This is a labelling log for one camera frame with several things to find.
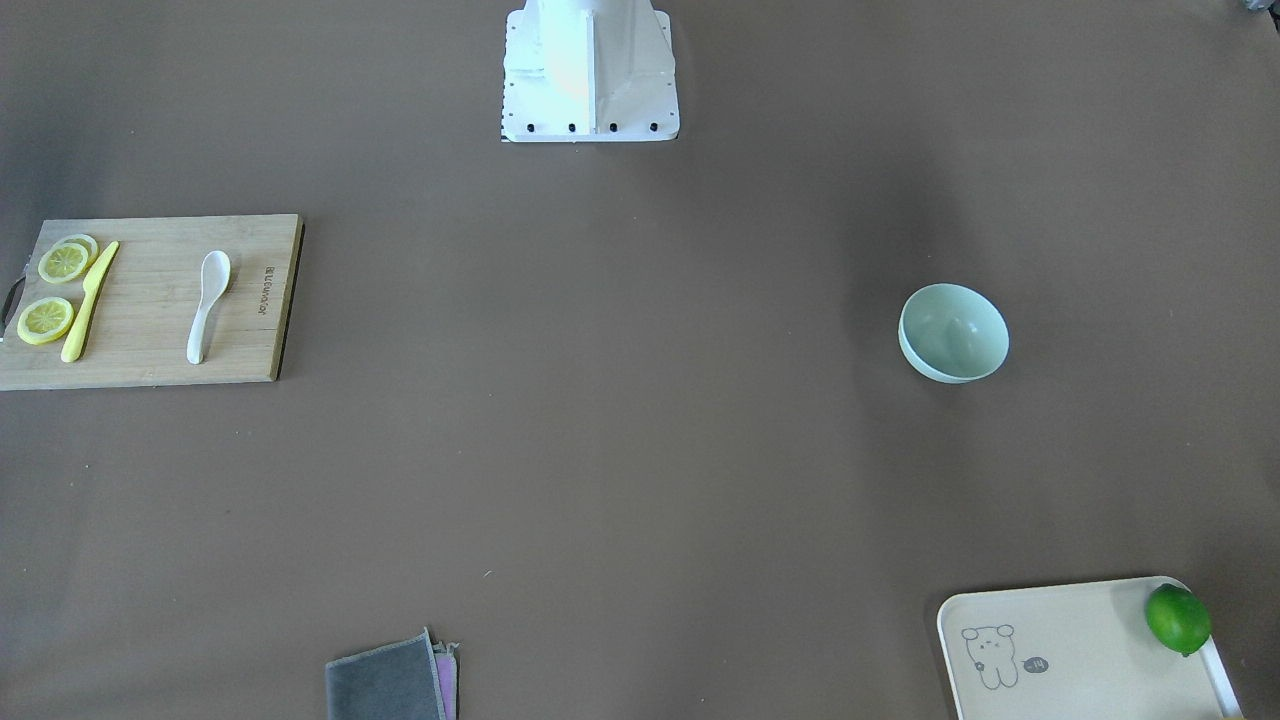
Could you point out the yellow plastic knife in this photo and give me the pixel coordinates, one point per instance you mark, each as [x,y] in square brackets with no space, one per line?
[76,337]

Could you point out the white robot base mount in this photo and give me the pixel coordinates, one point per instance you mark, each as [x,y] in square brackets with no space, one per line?
[589,72]

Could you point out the white ceramic spoon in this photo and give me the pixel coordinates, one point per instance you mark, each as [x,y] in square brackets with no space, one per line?
[214,281]

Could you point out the beige rabbit tray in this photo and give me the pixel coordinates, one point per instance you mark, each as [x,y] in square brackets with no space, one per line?
[1075,651]

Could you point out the grey folded cloth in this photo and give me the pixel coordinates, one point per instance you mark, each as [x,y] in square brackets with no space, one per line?
[413,679]

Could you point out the stacked lemon slice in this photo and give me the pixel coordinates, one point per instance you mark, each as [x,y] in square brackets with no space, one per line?
[68,259]

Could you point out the bamboo cutting board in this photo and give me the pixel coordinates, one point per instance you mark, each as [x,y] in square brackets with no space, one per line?
[140,324]

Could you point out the light green bowl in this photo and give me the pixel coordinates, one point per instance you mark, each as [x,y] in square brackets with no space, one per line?
[952,334]

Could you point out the green lime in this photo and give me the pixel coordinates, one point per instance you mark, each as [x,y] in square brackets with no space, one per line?
[1177,619]

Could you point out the lemon slice near handle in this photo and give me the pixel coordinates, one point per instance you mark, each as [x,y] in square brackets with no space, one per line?
[45,320]

